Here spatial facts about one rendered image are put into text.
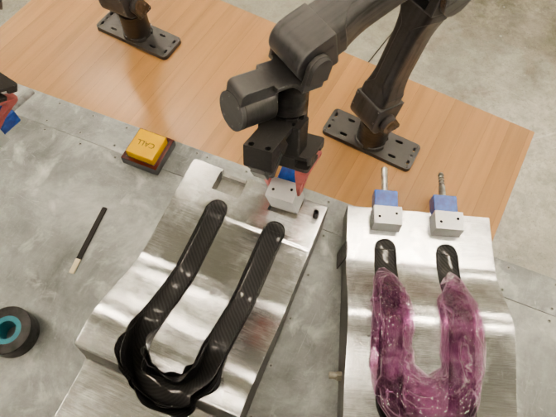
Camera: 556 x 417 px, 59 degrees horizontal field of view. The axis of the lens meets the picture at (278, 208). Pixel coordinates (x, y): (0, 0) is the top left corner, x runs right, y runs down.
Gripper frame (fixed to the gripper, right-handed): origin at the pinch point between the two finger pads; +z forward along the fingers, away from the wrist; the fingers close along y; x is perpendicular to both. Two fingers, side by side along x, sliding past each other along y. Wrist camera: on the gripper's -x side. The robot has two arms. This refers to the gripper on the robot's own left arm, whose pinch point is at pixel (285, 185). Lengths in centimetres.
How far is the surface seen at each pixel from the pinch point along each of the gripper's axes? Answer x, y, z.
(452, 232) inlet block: 10.7, 27.8, 8.7
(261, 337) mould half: -20.7, 5.6, 12.4
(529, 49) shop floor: 187, 43, 42
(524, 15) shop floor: 206, 36, 34
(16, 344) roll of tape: -35, -32, 19
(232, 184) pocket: 2.8, -11.6, 6.0
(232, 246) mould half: -8.9, -5.6, 8.7
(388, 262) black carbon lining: 2.4, 19.1, 12.4
